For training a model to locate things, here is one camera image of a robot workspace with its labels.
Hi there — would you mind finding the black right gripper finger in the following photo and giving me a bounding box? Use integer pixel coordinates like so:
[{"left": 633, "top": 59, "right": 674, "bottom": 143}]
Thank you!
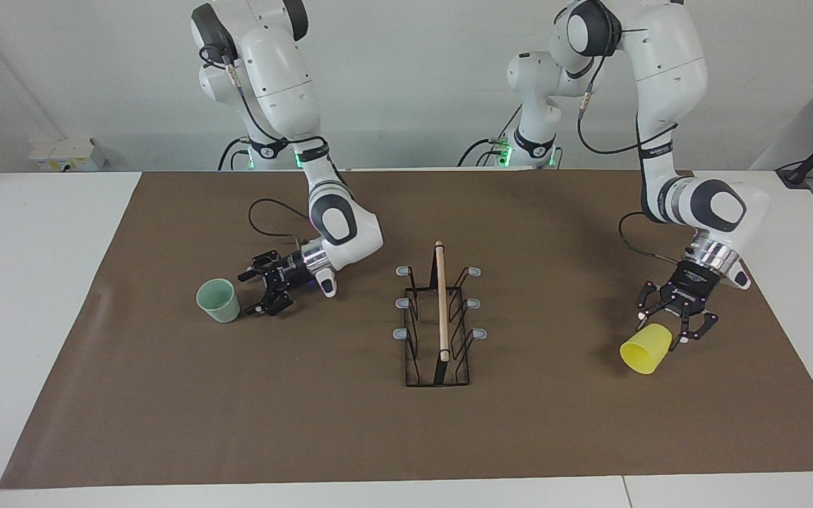
[
  {"left": 244, "top": 286, "right": 294, "bottom": 316},
  {"left": 239, "top": 250, "right": 280, "bottom": 283}
]

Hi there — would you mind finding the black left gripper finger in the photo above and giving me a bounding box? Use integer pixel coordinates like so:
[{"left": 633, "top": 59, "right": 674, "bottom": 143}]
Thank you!
[
  {"left": 676, "top": 310, "right": 720, "bottom": 345},
  {"left": 636, "top": 281, "right": 675, "bottom": 331}
]

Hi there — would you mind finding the yellow plastic cup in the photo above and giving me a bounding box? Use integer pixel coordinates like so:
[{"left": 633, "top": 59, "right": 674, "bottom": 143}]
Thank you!
[{"left": 620, "top": 324, "right": 673, "bottom": 375}]

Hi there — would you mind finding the pale green plastic cup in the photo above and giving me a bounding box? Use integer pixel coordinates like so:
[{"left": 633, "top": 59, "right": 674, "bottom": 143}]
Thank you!
[{"left": 196, "top": 278, "right": 241, "bottom": 324}]

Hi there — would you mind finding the brown table mat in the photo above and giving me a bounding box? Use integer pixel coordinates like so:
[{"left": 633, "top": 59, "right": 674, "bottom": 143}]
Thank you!
[{"left": 0, "top": 168, "right": 813, "bottom": 490}]

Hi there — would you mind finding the white power strip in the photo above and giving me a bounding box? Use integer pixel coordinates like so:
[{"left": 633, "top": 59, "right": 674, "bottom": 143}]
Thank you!
[{"left": 29, "top": 138, "right": 107, "bottom": 172}]

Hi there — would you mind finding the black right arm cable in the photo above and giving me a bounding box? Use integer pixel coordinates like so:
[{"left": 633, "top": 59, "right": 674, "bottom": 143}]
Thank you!
[{"left": 199, "top": 44, "right": 328, "bottom": 249}]

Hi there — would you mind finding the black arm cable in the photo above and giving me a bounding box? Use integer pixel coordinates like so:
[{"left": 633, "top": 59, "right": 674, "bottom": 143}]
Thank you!
[
  {"left": 576, "top": 28, "right": 693, "bottom": 267},
  {"left": 199, "top": 44, "right": 328, "bottom": 249}
]

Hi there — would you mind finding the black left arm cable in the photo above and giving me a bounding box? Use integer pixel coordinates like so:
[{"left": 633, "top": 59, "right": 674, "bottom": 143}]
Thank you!
[{"left": 576, "top": 28, "right": 693, "bottom": 267}]

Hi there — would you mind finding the black base cable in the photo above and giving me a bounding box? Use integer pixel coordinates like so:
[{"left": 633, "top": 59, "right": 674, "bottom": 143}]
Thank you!
[
  {"left": 457, "top": 106, "right": 524, "bottom": 168},
  {"left": 218, "top": 138, "right": 248, "bottom": 171}
]

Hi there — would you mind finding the black wire cup rack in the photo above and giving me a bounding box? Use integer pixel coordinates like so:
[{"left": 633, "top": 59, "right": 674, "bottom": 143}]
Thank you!
[{"left": 395, "top": 241, "right": 488, "bottom": 388}]

